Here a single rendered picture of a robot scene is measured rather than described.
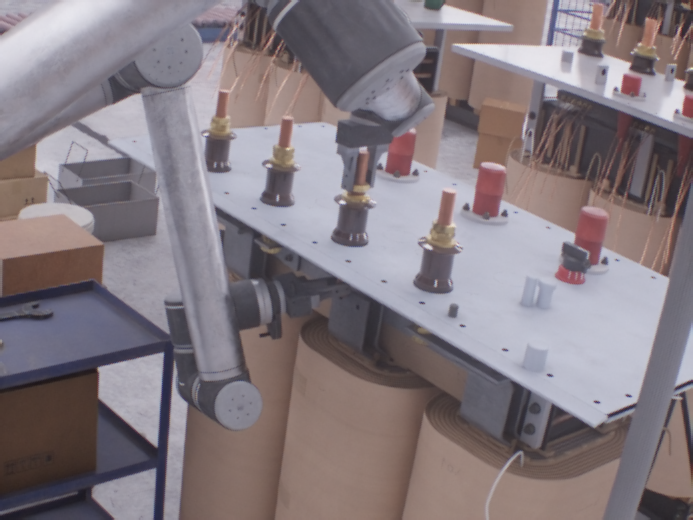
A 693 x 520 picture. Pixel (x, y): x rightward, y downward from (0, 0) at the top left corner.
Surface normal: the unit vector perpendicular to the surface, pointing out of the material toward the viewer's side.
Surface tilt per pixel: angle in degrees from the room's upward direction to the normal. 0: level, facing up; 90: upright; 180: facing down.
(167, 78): 81
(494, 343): 0
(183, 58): 73
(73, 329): 0
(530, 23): 90
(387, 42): 55
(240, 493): 90
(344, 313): 90
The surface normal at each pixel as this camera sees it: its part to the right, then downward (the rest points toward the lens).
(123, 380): 0.13, -0.92
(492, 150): -0.18, 0.34
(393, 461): 0.14, 0.38
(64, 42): 0.25, 0.11
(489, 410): -0.77, 0.14
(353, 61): -0.31, 0.18
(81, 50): 0.36, 0.29
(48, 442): 0.65, 0.36
